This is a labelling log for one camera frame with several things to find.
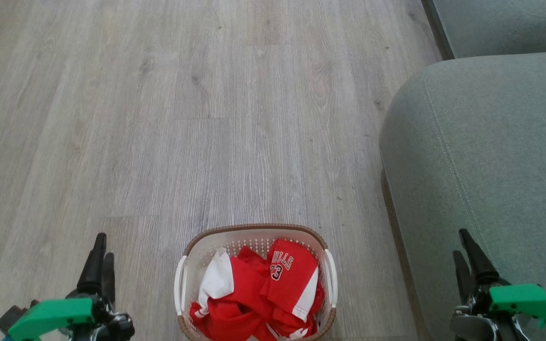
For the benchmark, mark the red and white basketball jersey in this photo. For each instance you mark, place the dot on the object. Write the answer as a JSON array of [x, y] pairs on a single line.
[[249, 293]]

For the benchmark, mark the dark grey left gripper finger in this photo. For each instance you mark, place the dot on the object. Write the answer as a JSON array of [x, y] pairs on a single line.
[[94, 270], [109, 279]]

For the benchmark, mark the white laundry basket brown rim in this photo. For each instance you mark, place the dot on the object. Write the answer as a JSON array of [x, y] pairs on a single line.
[[254, 235]]

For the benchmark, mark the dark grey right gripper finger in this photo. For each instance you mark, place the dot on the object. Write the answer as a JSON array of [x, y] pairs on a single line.
[[480, 265], [464, 277]]

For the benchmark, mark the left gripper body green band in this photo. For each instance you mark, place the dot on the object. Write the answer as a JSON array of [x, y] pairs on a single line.
[[50, 315]]

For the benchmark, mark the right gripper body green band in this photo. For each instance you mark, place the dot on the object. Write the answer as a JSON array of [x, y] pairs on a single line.
[[529, 300]]

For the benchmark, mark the grey green sofa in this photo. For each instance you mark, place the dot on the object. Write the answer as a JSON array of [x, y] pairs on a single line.
[[491, 156]]

